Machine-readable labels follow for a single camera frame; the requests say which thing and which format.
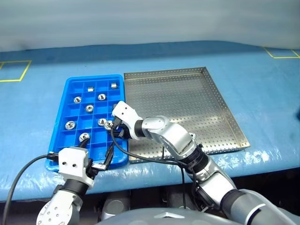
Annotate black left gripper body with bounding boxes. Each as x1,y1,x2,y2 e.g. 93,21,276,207
88,158,106,180

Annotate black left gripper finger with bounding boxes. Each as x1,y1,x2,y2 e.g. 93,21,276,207
78,137,90,149
103,142,116,170

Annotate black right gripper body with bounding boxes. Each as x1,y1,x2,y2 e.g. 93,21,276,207
114,118,132,139

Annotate blue compartment tray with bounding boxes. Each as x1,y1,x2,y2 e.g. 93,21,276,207
45,74,129,171

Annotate grey rounded housing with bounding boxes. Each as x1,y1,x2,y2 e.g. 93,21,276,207
101,191,131,222

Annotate perforated metal tray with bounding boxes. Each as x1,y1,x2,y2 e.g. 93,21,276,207
123,67,250,164

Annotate grey robot torso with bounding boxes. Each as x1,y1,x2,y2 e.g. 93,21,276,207
95,202,235,225

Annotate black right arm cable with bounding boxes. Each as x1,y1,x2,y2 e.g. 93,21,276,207
110,118,204,209

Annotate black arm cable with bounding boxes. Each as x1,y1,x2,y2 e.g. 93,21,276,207
3,152,59,225
110,118,204,209

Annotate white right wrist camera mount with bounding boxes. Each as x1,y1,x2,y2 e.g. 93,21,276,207
111,100,144,141

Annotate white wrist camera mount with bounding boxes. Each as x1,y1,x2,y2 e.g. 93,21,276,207
111,100,144,141
57,146,95,188

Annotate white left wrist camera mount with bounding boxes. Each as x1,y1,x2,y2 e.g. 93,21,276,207
57,146,95,188

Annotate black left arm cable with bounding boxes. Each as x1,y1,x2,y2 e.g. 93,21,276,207
3,152,59,225

